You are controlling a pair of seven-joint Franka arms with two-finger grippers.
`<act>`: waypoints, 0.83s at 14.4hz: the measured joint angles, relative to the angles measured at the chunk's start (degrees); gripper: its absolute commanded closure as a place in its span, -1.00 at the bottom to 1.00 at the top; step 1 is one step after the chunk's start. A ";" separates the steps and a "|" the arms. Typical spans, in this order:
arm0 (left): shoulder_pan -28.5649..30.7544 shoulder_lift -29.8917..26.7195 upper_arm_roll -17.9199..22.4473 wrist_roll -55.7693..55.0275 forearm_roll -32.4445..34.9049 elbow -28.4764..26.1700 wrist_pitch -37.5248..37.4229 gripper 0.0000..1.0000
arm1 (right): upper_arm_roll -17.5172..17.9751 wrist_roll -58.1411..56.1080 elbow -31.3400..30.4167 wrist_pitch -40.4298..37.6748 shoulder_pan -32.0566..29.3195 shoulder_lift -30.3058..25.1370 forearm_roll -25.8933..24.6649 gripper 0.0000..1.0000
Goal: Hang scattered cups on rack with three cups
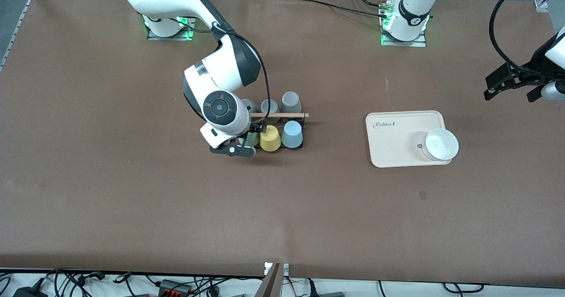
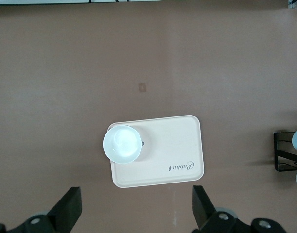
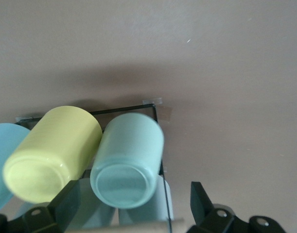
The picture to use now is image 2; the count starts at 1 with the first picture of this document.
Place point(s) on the small brown tape patch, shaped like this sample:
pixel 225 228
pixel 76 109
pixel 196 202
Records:
pixel 142 87

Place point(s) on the aluminium frame profile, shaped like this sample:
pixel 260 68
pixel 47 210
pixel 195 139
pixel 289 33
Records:
pixel 296 3

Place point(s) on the white bowl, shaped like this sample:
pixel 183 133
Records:
pixel 122 144

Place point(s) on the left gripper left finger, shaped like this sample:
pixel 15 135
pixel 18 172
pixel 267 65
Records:
pixel 65 213

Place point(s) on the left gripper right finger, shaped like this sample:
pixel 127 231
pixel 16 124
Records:
pixel 206 218

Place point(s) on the pink rabbit print tray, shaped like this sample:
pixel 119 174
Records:
pixel 172 148

